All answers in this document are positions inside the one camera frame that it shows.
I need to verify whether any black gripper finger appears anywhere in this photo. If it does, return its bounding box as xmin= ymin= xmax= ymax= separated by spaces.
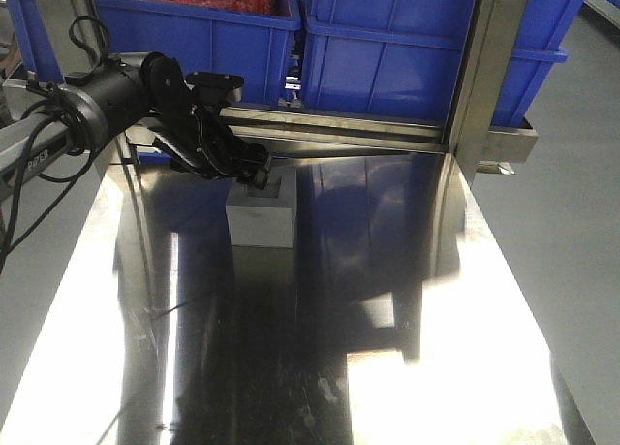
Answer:
xmin=245 ymin=143 xmax=271 ymax=190
xmin=234 ymin=164 xmax=261 ymax=182

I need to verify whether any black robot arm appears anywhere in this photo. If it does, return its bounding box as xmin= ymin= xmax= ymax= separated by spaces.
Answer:
xmin=1 ymin=52 xmax=271 ymax=198

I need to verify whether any blue plastic bin right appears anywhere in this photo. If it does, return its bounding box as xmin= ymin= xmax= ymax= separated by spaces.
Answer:
xmin=301 ymin=0 xmax=584 ymax=126

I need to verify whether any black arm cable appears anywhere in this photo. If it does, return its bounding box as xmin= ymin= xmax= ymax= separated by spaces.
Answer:
xmin=0 ymin=16 xmax=112 ymax=276

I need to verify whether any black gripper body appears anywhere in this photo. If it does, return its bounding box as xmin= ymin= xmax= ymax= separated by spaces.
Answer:
xmin=152 ymin=93 xmax=250 ymax=179

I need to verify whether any blue bin with red contents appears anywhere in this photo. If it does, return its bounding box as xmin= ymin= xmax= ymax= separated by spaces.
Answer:
xmin=7 ymin=0 xmax=301 ymax=106

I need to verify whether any stainless steel rack frame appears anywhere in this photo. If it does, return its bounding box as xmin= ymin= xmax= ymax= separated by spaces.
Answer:
xmin=3 ymin=0 xmax=540 ymax=176

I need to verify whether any gray square base block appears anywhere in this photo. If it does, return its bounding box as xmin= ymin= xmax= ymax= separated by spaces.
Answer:
xmin=226 ymin=168 xmax=297 ymax=248

